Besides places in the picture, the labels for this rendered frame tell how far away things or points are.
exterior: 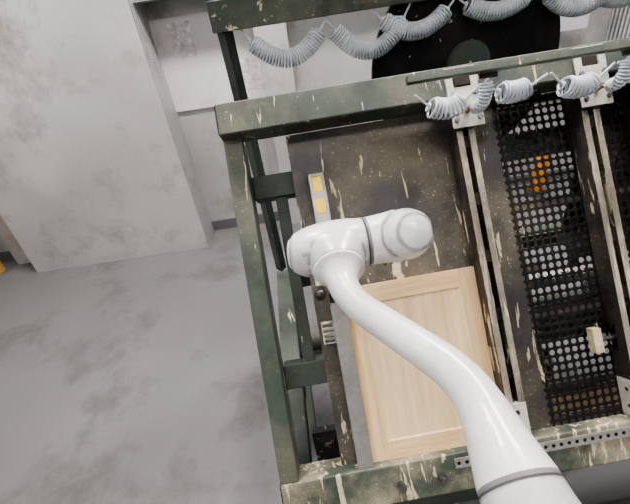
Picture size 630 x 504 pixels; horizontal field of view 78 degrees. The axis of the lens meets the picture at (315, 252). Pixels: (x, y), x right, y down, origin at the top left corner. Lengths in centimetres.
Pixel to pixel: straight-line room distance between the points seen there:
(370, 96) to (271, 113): 31
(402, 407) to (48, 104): 393
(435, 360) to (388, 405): 77
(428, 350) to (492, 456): 16
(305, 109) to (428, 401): 101
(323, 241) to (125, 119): 356
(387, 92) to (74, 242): 418
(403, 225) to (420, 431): 85
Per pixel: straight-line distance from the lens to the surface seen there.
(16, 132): 466
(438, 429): 143
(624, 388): 167
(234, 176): 128
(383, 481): 142
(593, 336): 157
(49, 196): 480
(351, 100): 129
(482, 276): 133
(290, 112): 127
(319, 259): 73
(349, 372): 129
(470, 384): 60
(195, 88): 432
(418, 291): 131
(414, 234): 73
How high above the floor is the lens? 215
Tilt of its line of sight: 33 degrees down
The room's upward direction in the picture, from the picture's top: 9 degrees counter-clockwise
